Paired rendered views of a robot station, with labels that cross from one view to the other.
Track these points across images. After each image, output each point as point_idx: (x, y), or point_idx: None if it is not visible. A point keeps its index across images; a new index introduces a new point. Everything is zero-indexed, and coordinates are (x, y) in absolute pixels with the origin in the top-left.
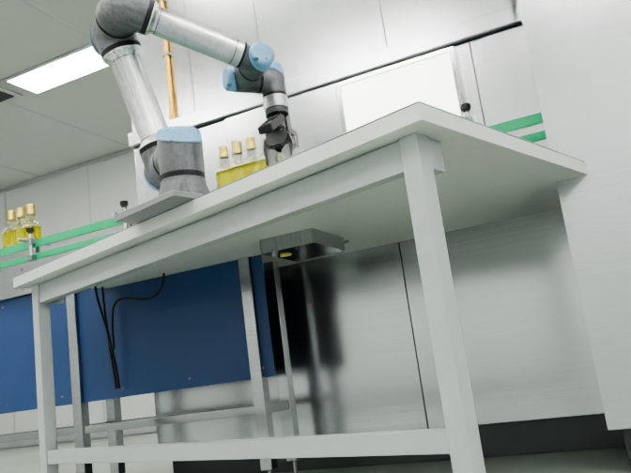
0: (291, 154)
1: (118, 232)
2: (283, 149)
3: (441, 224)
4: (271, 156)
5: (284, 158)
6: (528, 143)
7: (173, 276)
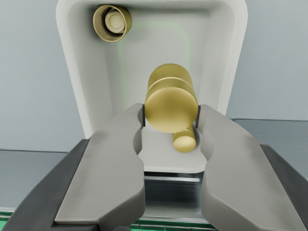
0: (81, 142)
1: None
2: (129, 184)
3: None
4: (236, 166)
5: (133, 135)
6: None
7: None
